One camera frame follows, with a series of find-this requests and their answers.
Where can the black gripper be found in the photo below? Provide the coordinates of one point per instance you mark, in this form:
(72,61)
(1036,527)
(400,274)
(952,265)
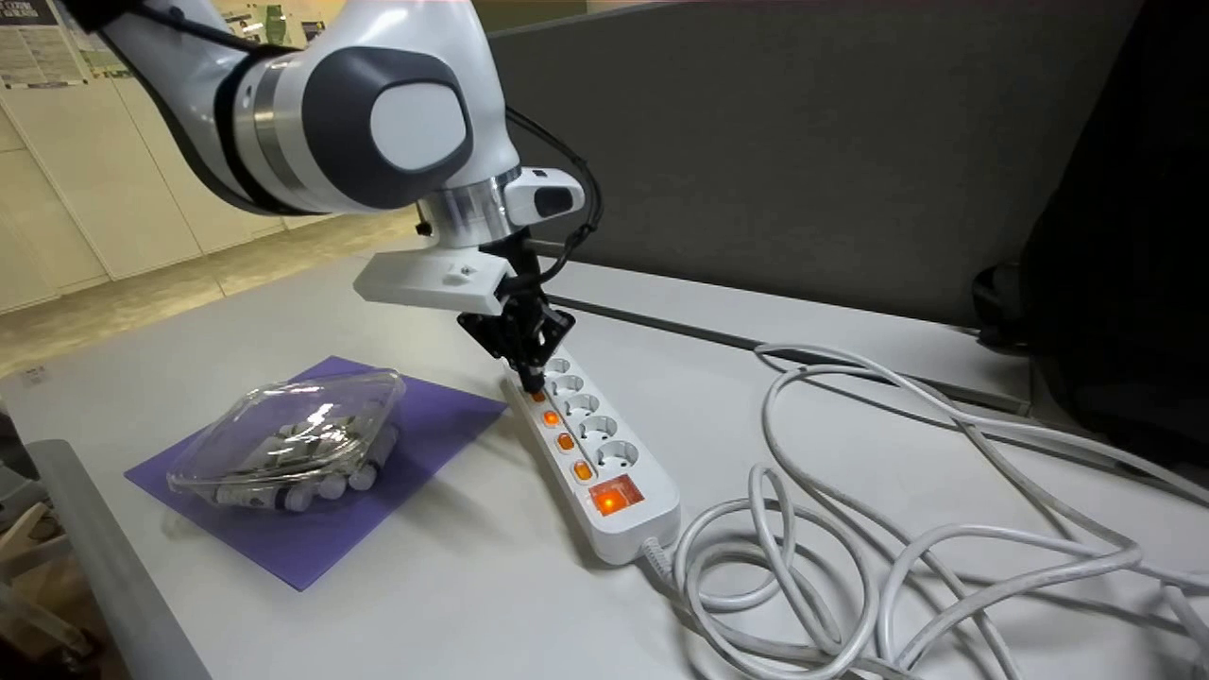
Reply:
(524,310)

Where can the white six-socket power strip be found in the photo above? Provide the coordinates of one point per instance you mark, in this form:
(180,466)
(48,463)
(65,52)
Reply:
(607,478)

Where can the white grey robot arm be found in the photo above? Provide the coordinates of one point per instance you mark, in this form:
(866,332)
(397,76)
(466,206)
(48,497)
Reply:
(394,104)

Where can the clear plastic tray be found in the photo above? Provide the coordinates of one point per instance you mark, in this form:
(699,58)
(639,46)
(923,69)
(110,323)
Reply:
(288,431)

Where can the purple mat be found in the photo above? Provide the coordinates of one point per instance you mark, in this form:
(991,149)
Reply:
(301,550)

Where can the grey desk divider panel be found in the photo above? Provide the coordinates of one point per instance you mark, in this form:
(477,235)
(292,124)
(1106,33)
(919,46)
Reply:
(869,152)

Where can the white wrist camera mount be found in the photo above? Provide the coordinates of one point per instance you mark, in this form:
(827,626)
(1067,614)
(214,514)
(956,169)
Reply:
(460,283)

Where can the wall poster left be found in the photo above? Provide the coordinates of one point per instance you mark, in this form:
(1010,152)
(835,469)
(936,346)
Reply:
(42,46)

